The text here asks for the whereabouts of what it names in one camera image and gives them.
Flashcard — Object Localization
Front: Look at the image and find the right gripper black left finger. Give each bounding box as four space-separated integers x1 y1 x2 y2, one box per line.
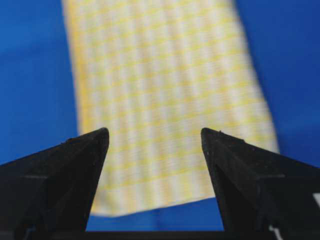
0 127 109 240

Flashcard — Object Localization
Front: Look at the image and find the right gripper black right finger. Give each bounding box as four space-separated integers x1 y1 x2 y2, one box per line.
201 128 320 240

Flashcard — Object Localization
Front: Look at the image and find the yellow checkered towel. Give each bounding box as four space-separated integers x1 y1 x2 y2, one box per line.
62 0 279 216

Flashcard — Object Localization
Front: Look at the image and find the blue table cloth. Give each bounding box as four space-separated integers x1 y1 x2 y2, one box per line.
0 0 320 231

